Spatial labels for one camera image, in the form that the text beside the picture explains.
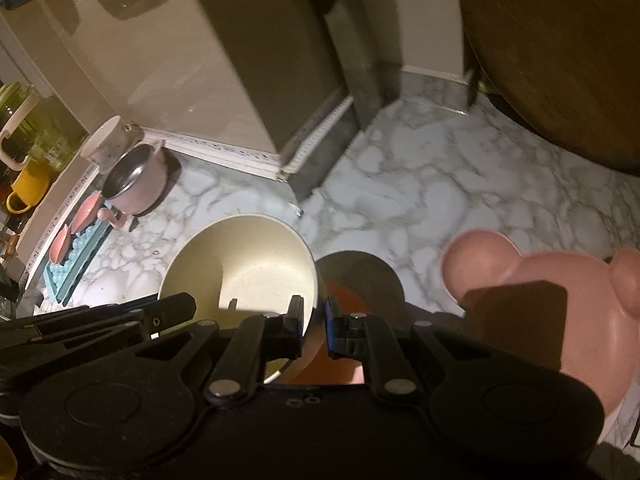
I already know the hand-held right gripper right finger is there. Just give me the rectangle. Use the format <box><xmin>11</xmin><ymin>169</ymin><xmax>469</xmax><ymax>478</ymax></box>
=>
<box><xmin>324</xmin><ymin>295</ymin><xmax>494</xmax><ymax>404</ymax></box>

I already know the small pink dish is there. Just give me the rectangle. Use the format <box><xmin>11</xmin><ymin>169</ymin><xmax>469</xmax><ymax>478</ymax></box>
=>
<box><xmin>75</xmin><ymin>191</ymin><xmax>103</xmax><ymax>228</ymax></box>
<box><xmin>48</xmin><ymin>224</ymin><xmax>73</xmax><ymax>263</ymax></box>

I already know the pink bear-shaped plate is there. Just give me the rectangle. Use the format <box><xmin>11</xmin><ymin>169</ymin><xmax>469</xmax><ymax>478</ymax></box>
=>
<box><xmin>440</xmin><ymin>229</ymin><xmax>640</xmax><ymax>453</ymax></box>

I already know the blue beaded tray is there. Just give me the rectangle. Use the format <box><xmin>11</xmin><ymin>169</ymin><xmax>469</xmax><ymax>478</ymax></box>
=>
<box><xmin>42</xmin><ymin>187</ymin><xmax>113</xmax><ymax>306</ymax></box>

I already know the yellow mug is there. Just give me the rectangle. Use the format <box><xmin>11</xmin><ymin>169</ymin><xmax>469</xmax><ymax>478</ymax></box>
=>
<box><xmin>5</xmin><ymin>160</ymin><xmax>53</xmax><ymax>213</ymax></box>

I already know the cream bowl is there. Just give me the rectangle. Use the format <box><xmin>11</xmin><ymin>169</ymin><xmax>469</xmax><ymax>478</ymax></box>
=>
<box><xmin>157</xmin><ymin>214</ymin><xmax>318</xmax><ymax>386</ymax></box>

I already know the round wooden board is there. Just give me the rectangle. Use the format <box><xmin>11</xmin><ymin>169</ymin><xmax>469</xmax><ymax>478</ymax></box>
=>
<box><xmin>457</xmin><ymin>0</ymin><xmax>640</xmax><ymax>177</ymax></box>

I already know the pink bowl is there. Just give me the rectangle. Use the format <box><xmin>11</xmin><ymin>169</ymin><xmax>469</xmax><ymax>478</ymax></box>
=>
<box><xmin>277</xmin><ymin>280</ymin><xmax>368</xmax><ymax>386</ymax></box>

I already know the green pitcher with cream handle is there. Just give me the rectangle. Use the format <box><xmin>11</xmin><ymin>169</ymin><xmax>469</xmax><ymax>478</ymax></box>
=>
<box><xmin>0</xmin><ymin>82</ymin><xmax>88</xmax><ymax>171</ymax></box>

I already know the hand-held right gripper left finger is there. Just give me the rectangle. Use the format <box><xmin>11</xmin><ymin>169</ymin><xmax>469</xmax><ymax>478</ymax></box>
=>
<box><xmin>135</xmin><ymin>295</ymin><xmax>306</xmax><ymax>404</ymax></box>

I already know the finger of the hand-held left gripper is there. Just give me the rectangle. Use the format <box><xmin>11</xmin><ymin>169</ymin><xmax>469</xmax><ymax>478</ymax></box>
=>
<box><xmin>29</xmin><ymin>320</ymin><xmax>147</xmax><ymax>357</ymax></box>
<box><xmin>0</xmin><ymin>292</ymin><xmax>197</xmax><ymax>337</ymax></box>

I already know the white speckled cup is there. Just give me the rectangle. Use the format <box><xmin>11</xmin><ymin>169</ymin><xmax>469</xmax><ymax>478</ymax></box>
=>
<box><xmin>80</xmin><ymin>116</ymin><xmax>146</xmax><ymax>168</ymax></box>

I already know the yellow object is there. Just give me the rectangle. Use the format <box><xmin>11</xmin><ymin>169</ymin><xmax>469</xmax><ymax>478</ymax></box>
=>
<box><xmin>0</xmin><ymin>435</ymin><xmax>18</xmax><ymax>480</ymax></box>

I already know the pink pot with dark interior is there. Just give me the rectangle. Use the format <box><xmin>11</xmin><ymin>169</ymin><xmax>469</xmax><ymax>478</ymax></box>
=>
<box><xmin>101</xmin><ymin>139</ymin><xmax>168</xmax><ymax>216</ymax></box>

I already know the pink rounded knob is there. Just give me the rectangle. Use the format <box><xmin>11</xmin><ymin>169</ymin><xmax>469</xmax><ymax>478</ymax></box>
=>
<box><xmin>95</xmin><ymin>206</ymin><xmax>126</xmax><ymax>231</ymax></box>

